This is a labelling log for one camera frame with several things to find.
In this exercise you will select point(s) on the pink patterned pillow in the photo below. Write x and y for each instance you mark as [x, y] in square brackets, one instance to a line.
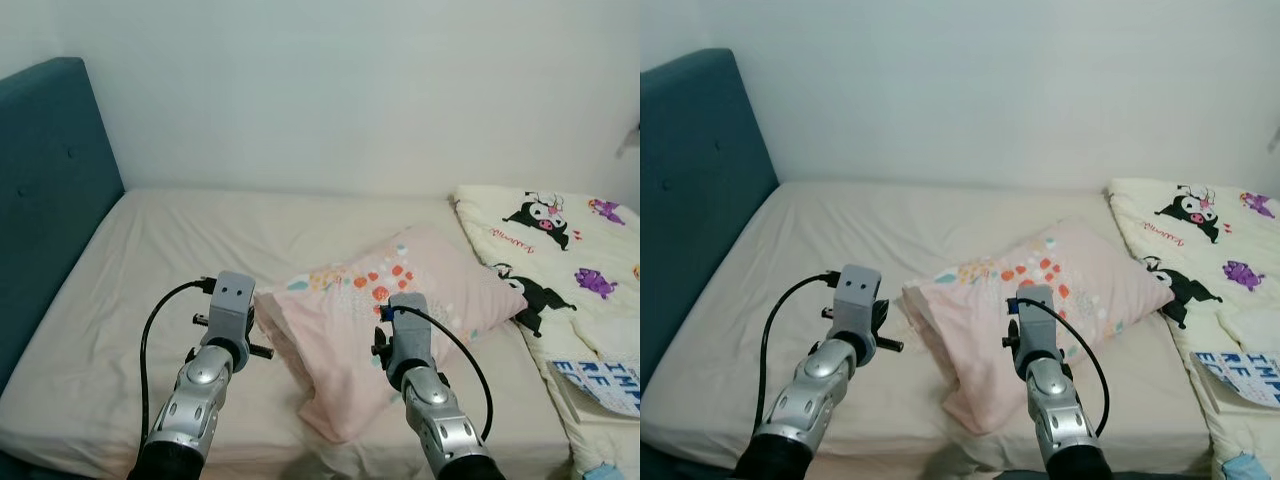
[340, 340]
[990, 335]

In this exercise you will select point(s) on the white book blue letters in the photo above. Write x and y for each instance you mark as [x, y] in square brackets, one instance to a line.
[1240, 378]
[600, 385]

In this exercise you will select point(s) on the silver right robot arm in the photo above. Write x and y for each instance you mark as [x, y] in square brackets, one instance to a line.
[1060, 425]
[445, 430]

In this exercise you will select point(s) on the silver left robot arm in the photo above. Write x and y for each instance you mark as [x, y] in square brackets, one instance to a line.
[815, 400]
[190, 410]

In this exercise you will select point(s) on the cream sheeted mattress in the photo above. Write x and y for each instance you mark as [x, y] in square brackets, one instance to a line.
[900, 230]
[250, 240]

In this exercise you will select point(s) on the cream cartoon print blanket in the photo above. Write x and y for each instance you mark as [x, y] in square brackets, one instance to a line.
[570, 250]
[1220, 240]

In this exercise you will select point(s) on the teal padded headboard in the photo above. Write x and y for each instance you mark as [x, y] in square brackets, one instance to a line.
[50, 200]
[700, 200]

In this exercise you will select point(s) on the blue face mask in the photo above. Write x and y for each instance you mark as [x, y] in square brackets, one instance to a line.
[605, 472]
[1248, 468]

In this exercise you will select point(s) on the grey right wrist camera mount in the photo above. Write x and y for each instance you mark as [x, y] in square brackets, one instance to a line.
[408, 330]
[1035, 322]

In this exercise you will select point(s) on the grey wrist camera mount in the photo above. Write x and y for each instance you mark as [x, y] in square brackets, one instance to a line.
[232, 300]
[408, 330]
[1035, 322]
[858, 292]

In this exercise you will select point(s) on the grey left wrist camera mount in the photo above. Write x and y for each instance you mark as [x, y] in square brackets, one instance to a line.
[232, 300]
[858, 292]

